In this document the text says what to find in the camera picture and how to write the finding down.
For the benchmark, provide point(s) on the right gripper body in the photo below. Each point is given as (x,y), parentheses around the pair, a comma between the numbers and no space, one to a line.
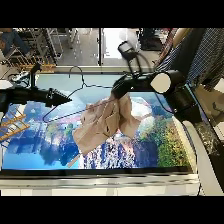
(120,87)

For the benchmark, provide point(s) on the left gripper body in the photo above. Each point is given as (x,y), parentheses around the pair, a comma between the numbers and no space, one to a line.
(50,96)

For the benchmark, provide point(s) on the black clothes hanger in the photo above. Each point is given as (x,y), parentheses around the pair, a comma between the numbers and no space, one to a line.
(77,90)

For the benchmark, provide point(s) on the beige long-sleeved shirt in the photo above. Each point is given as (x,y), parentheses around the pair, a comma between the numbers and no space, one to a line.
(100,126)

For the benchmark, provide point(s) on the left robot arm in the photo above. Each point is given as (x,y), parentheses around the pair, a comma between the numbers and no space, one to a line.
(20,95)

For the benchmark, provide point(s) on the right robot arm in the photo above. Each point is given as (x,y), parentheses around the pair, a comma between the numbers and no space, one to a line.
(203,156)

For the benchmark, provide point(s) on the person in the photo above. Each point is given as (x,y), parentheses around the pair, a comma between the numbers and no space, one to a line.
(11,40)

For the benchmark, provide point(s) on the blue checked shirt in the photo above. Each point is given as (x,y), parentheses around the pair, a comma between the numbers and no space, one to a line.
(210,56)

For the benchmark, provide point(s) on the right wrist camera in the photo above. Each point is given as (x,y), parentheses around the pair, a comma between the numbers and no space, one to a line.
(127,50)

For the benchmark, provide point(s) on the silver frame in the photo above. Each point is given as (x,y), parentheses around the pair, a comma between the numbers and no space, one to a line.
(100,182)

